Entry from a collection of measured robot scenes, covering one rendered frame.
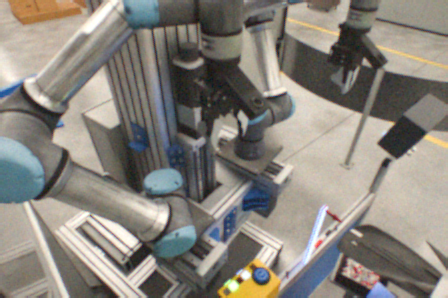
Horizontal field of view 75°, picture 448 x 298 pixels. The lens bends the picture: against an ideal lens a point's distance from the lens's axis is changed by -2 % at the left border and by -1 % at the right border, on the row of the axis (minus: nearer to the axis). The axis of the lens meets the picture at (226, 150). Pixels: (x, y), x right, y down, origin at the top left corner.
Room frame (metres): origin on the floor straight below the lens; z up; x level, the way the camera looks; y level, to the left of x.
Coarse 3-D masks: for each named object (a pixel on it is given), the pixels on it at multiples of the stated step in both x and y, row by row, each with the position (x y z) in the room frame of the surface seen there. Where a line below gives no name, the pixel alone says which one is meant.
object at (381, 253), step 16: (368, 224) 0.54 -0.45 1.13; (368, 240) 0.45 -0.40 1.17; (384, 240) 0.46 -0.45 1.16; (352, 256) 0.39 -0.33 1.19; (368, 256) 0.40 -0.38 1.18; (384, 256) 0.40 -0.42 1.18; (400, 256) 0.40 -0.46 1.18; (416, 256) 0.40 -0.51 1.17; (384, 272) 0.35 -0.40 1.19; (400, 272) 0.35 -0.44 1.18; (416, 272) 0.35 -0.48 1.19; (432, 272) 0.35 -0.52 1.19; (400, 288) 0.31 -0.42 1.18; (416, 288) 0.31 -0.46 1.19; (432, 288) 0.31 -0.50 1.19
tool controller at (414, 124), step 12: (432, 96) 1.11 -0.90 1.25; (420, 108) 1.02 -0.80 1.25; (432, 108) 1.03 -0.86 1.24; (444, 108) 1.04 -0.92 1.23; (408, 120) 0.94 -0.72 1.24; (420, 120) 0.94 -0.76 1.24; (432, 120) 0.95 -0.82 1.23; (396, 132) 0.96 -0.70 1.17; (408, 132) 0.93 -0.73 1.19; (420, 132) 0.90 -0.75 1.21; (384, 144) 0.97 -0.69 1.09; (396, 144) 0.94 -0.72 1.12; (408, 144) 0.91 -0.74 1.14; (396, 156) 0.93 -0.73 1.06
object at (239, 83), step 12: (216, 72) 0.50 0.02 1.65; (228, 72) 0.50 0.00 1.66; (240, 72) 0.51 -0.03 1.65; (228, 84) 0.48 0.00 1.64; (240, 84) 0.48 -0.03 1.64; (252, 84) 0.49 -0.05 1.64; (240, 96) 0.45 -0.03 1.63; (252, 96) 0.46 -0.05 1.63; (240, 108) 0.45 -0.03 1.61; (252, 108) 0.44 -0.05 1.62; (264, 108) 0.45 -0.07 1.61
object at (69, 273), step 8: (32, 208) 0.77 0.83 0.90; (40, 224) 0.71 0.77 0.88; (48, 232) 0.75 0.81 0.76; (48, 240) 0.64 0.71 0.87; (56, 248) 0.68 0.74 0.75; (56, 256) 0.58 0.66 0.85; (64, 256) 0.74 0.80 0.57; (64, 264) 0.62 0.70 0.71; (64, 272) 0.52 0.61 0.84; (72, 272) 0.66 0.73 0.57; (72, 280) 0.55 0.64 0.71; (80, 280) 0.71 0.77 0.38; (72, 288) 0.48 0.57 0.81; (80, 288) 0.59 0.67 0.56; (88, 288) 0.77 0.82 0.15; (72, 296) 0.41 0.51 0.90; (80, 296) 0.50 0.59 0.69; (88, 296) 0.63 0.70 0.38
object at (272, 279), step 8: (256, 264) 0.44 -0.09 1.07; (240, 272) 0.41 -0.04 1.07; (248, 272) 0.41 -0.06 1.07; (272, 272) 0.41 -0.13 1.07; (232, 280) 0.39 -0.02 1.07; (248, 280) 0.39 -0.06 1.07; (272, 280) 0.39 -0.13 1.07; (280, 280) 0.39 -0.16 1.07; (224, 288) 0.36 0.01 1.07; (240, 288) 0.36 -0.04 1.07; (248, 288) 0.36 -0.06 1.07; (256, 288) 0.36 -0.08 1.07; (264, 288) 0.36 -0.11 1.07; (272, 288) 0.36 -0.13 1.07; (224, 296) 0.34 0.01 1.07; (232, 296) 0.34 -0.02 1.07; (240, 296) 0.34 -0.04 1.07; (248, 296) 0.34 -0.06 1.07; (256, 296) 0.34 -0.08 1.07; (264, 296) 0.34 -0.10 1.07; (272, 296) 0.36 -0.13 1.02
